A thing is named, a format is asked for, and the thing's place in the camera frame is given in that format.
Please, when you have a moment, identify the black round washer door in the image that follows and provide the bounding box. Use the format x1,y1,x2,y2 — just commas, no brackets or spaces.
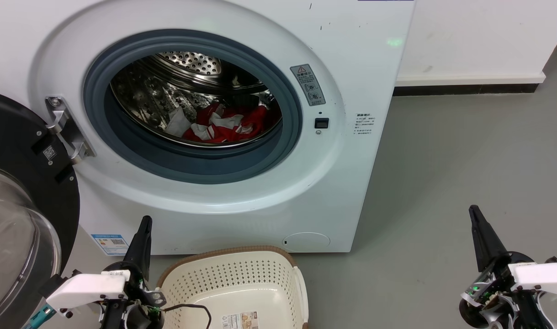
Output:
0,89,80,329

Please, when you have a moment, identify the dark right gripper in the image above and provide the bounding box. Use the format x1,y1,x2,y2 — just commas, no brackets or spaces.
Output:
459,205,553,329

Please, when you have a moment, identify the teal cable connector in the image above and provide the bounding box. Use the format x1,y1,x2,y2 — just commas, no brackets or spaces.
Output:
25,305,56,329

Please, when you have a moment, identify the black wall baseboard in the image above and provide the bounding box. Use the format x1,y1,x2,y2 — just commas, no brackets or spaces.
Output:
393,84,538,96

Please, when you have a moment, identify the round white filter cover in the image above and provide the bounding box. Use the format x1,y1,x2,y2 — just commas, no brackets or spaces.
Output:
283,232,331,252

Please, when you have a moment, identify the stainless steel washing machine drum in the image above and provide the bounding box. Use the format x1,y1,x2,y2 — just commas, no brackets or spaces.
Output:
110,51,283,148

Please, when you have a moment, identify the red and white jersey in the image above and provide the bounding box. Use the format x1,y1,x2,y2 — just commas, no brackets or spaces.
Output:
165,103,270,144

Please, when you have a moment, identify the clear glass door window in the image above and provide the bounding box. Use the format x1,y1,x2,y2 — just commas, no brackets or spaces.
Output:
0,164,62,320

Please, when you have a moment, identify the grey warning sticker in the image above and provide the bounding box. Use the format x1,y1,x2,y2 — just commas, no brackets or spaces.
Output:
290,64,326,106

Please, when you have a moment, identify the thin black cable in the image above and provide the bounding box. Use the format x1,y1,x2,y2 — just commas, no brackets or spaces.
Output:
163,304,212,329

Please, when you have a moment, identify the small printed text sticker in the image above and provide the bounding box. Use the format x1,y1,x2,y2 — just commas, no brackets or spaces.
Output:
355,113,376,136

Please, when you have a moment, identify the silver metal door hinge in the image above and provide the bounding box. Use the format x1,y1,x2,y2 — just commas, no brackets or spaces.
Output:
45,96,96,164

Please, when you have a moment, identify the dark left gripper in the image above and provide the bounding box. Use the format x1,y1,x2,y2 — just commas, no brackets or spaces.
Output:
100,216,167,329

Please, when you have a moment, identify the printed paper product label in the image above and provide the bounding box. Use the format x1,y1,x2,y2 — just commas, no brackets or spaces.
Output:
221,312,259,329

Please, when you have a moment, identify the white front-load washing machine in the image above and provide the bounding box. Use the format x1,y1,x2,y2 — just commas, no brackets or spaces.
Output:
0,0,417,255

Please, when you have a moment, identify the cream perforated laundry basket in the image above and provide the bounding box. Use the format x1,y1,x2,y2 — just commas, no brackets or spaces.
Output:
156,246,310,329

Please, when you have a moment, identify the blue energy label sticker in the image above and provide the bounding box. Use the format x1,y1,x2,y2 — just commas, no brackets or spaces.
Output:
91,234,129,255

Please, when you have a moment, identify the grey rubber door gasket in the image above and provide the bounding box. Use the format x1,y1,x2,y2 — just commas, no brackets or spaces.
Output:
83,29,303,184

